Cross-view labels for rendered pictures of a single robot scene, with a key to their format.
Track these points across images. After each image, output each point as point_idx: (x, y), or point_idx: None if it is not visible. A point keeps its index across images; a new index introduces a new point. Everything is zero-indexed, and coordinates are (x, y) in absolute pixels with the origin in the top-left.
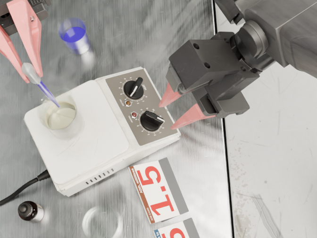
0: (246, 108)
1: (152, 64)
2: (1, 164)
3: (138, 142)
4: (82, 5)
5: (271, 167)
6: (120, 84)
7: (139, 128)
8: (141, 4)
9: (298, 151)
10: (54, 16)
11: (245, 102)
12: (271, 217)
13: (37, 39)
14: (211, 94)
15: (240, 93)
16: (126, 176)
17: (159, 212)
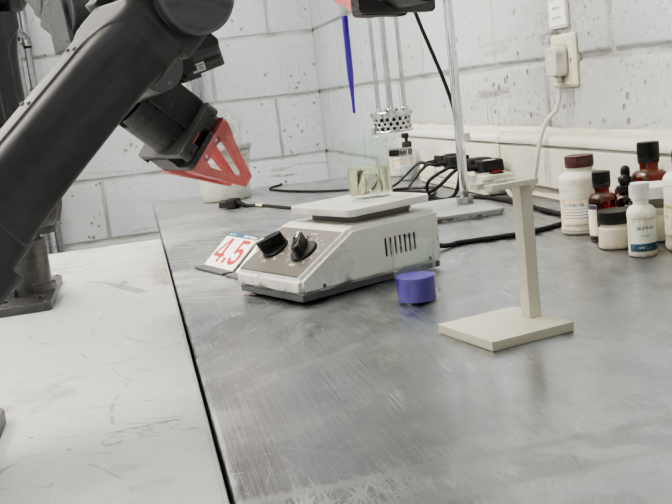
0: (141, 149)
1: (291, 310)
2: (467, 254)
3: (284, 227)
4: (431, 316)
5: (119, 302)
6: (321, 243)
7: (286, 235)
8: (325, 332)
9: (79, 312)
10: (473, 304)
11: (143, 151)
12: (126, 289)
13: (350, 2)
14: None
15: (147, 153)
16: None
17: (256, 250)
